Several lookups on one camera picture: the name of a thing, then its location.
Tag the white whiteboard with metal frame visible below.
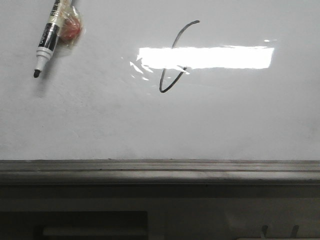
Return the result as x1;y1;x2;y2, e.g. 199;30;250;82
0;0;320;197

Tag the black white whiteboard marker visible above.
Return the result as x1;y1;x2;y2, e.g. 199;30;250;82
33;0;83;78

